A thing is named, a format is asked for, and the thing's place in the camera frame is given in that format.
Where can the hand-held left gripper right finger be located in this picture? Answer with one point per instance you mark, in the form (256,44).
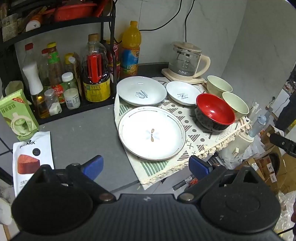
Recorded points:
(198,168)

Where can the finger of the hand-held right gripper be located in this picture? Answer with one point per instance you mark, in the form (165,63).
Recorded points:
(283,143)

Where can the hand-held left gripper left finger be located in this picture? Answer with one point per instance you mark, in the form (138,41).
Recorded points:
(94,165)

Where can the large white plate dragonfly print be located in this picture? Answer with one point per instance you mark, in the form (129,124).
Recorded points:
(143,143)

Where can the red and black bowl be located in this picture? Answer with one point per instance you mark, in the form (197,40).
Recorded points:
(215,109)

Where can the white plate blue script print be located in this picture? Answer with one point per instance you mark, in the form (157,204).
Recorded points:
(129,90)

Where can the black marker pen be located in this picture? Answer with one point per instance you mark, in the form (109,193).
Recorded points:
(182,183)

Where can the cardboard box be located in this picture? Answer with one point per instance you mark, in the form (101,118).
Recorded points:
(266,166)

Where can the patterned fringed table cloth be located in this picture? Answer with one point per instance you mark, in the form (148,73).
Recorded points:
(205,136)

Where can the dark cloth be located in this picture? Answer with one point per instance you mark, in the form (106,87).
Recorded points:
(286,111)

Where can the white snack pouch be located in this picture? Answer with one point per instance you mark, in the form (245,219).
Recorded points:
(30,143)

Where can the small glass jar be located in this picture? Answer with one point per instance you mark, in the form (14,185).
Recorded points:
(52,102)

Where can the small white plate blue print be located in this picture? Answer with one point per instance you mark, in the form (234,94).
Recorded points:
(175,91)

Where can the white-capped green bottle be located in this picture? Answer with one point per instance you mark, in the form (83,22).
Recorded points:
(68,80)

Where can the green drink carton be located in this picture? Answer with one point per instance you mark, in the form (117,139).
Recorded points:
(13,111)

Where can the cream kettle base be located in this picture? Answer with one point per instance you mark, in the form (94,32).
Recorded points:
(166,74)

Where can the red label bottle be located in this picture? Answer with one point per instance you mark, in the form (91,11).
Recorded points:
(114,60)

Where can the small bottle yellow cap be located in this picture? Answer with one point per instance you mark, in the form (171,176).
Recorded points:
(68,61)

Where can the sauce bottle yellow cap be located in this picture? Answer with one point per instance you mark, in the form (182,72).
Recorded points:
(54,62)

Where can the dark bottle red cap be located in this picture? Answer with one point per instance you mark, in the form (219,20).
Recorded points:
(44,67)

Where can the orange juice bottle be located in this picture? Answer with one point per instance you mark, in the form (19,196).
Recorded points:
(130,53)

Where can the clear bottle red cap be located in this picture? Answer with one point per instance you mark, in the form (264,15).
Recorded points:
(29,54)

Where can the black metal shelf rack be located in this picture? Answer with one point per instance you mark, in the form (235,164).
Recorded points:
(76,23)

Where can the red plastic basin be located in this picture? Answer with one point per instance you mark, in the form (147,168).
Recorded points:
(74,11)

